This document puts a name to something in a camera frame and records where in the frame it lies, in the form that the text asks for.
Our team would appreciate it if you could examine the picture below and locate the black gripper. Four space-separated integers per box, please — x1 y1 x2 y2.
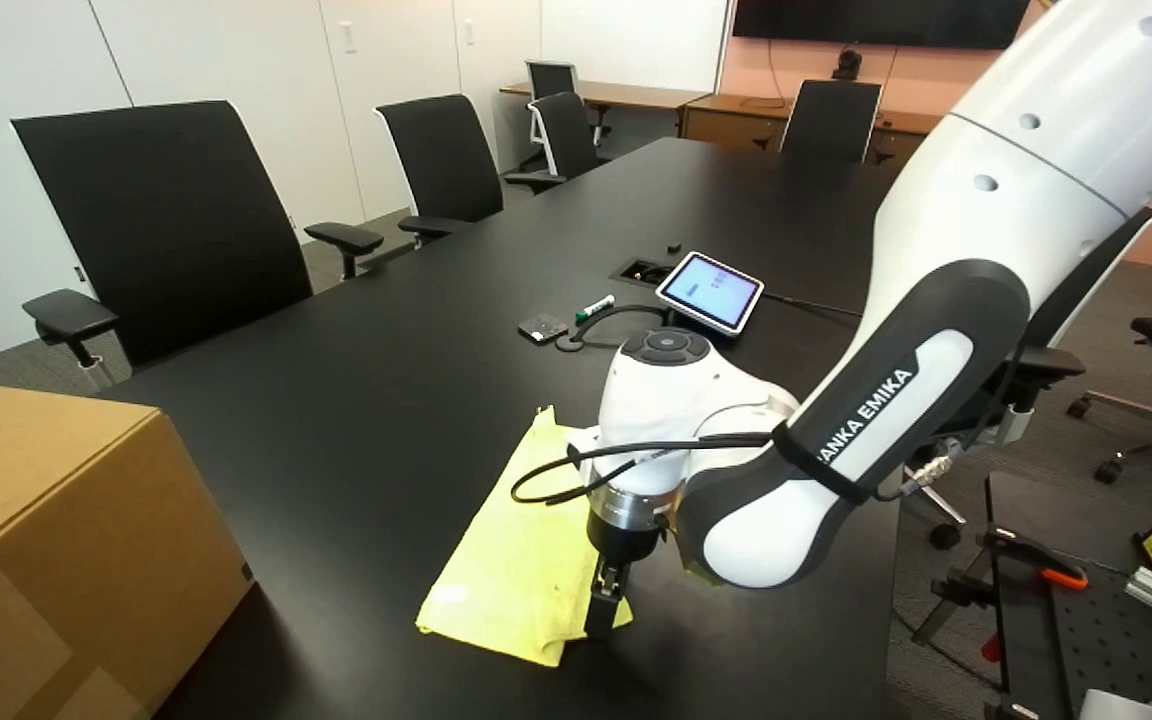
586 510 670 641

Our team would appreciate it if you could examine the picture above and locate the yellow towel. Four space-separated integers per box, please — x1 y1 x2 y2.
412 404 638 672

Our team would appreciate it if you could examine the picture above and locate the green marker pen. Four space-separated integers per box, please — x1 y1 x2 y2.
573 293 620 327

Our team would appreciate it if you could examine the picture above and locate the tablet with lit screen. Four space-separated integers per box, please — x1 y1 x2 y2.
654 246 769 337

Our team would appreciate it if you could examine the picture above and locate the wooden sideboard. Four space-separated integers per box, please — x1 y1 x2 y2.
677 87 948 171

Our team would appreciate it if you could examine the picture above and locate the brown cardboard box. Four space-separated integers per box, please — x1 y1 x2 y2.
0 377 256 720

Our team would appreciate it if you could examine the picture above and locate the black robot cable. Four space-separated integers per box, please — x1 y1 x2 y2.
508 426 784 508

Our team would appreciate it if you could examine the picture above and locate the thin black table cable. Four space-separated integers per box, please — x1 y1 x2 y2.
554 298 677 355

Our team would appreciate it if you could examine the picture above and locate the orange handled tool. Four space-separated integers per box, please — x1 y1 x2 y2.
981 521 1093 596

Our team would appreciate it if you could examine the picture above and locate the black wall screen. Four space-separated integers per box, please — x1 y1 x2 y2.
733 0 1035 50

